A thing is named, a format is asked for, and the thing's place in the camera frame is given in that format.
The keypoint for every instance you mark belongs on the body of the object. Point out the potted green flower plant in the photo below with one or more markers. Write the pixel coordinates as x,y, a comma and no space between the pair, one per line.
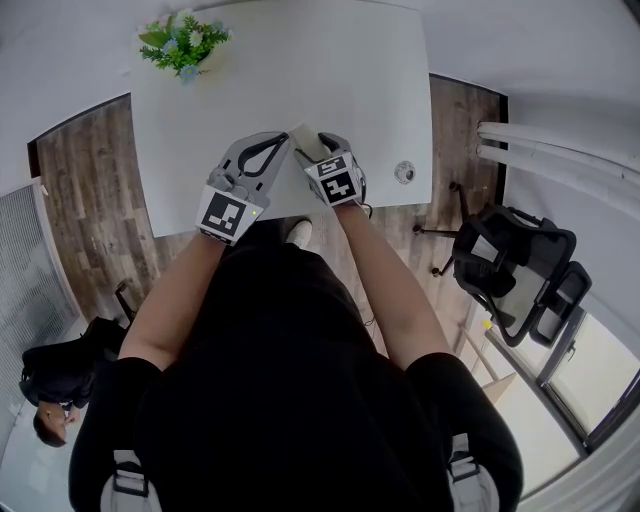
182,47

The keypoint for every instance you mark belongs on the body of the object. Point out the black mesh office chair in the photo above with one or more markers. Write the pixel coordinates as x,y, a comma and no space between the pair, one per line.
515,270
125,302

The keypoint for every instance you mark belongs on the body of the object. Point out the wooden board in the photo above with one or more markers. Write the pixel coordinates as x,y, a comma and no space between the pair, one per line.
495,385

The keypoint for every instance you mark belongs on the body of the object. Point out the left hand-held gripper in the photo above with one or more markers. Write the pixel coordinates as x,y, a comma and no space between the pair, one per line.
225,215

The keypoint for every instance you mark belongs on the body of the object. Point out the dark framed window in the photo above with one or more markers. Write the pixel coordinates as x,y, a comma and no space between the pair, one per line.
590,380

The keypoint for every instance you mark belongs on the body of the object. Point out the white wall pipe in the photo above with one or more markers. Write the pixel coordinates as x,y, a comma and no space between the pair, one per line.
550,161
550,142

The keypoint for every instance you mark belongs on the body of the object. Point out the person's left forearm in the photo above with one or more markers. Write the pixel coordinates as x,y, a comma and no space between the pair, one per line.
170,300

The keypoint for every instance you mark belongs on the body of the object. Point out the person's right forearm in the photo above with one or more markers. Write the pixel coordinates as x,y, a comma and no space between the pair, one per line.
390,290

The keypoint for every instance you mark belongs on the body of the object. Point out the person's white shoe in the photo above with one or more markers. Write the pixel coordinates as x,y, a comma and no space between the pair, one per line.
300,232

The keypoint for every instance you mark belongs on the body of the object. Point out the striped frosted glass partition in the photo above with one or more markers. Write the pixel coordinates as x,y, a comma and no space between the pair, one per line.
30,290

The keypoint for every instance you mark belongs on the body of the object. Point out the cream white object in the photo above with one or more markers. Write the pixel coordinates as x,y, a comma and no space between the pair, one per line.
310,140

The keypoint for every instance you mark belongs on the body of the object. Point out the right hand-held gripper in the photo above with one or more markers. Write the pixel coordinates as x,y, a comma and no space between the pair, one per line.
337,185

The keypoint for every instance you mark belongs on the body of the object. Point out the person's black shirt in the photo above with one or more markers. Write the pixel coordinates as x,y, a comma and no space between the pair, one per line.
290,390

